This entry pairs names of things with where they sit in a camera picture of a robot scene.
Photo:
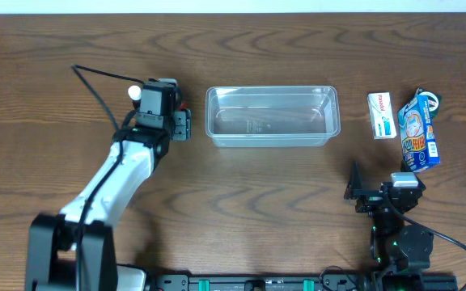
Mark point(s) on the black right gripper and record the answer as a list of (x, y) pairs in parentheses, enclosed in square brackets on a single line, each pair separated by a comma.
[(367, 194)]

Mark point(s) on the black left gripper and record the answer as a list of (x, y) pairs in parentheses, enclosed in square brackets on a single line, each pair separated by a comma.
[(180, 124)]

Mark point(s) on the blue Kool Fever box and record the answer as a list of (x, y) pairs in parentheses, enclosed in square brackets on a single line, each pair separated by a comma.
[(418, 143)]

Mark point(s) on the black bottle white cap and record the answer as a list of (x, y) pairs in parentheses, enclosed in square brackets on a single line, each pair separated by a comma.
[(135, 93)]

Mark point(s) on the clear plastic container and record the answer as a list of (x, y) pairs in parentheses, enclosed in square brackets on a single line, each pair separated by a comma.
[(272, 116)]

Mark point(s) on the white Panadol box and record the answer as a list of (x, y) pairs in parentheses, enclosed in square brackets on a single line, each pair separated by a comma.
[(382, 121)]

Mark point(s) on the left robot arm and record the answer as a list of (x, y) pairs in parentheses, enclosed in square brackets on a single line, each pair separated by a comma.
[(74, 250)]

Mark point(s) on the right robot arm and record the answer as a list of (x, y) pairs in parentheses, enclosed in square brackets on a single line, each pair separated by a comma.
[(401, 249)]

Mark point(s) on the dark green round tin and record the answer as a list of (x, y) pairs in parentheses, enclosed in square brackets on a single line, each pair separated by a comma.
[(434, 100)]

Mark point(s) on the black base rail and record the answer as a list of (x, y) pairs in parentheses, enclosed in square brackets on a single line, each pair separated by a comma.
[(281, 283)]

